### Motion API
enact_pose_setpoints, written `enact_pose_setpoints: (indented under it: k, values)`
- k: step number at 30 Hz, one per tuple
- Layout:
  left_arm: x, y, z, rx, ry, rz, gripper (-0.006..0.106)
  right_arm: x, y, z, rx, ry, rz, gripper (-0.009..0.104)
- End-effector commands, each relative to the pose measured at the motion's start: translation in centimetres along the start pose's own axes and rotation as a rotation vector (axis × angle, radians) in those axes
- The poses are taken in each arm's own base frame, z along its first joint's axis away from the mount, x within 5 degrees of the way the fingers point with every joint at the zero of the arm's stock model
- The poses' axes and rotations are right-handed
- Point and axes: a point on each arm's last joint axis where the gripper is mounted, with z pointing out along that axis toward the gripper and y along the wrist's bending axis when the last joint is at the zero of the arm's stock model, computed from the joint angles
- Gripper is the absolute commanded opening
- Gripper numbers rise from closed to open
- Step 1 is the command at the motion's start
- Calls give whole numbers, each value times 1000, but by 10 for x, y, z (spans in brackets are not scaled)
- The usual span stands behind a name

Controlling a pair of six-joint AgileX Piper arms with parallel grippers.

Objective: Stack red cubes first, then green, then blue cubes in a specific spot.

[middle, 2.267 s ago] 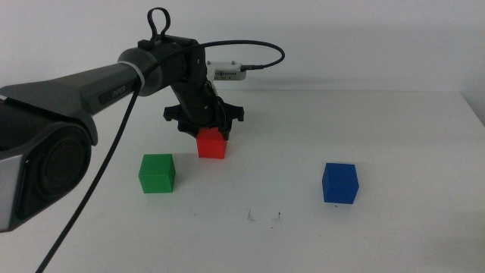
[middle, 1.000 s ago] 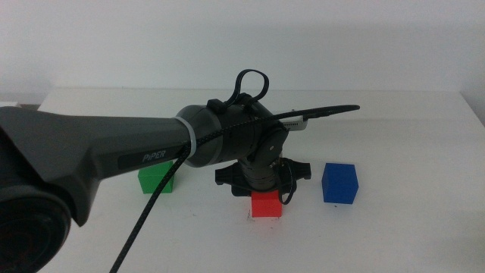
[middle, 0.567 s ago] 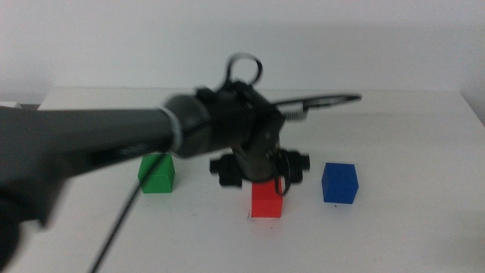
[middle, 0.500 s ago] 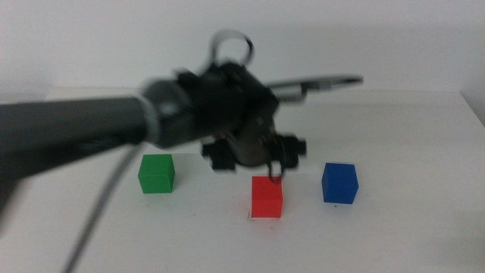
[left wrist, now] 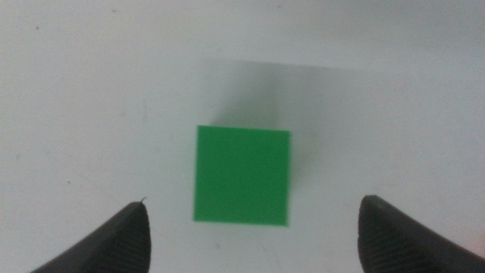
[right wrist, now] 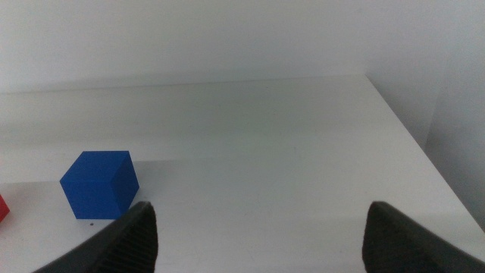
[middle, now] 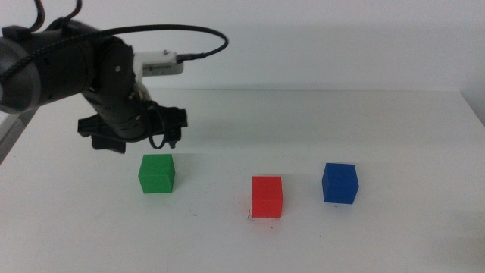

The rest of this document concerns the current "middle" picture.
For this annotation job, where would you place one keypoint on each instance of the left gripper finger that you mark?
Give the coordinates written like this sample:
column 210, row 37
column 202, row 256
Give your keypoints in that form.
column 175, row 137
column 108, row 146

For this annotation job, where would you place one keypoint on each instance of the green cube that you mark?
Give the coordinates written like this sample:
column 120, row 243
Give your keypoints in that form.
column 155, row 174

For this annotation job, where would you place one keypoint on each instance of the red cube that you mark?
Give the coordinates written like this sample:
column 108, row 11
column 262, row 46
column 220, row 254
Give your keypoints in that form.
column 266, row 197

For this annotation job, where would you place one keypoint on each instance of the blue cube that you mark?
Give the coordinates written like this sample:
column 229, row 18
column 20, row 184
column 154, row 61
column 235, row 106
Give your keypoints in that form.
column 339, row 184

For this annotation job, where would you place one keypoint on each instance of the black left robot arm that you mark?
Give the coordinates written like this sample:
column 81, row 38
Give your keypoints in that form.
column 57, row 68

